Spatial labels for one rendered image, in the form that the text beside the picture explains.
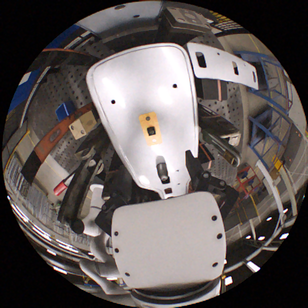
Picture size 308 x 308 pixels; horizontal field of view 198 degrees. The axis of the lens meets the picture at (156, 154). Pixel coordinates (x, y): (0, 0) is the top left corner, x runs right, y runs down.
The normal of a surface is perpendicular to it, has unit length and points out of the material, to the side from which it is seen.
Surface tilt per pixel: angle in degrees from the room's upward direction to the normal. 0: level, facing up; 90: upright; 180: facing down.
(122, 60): 0
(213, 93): 0
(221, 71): 0
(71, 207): 81
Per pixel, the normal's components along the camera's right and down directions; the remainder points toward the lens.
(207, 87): 0.11, 0.63
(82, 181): 0.98, -0.13
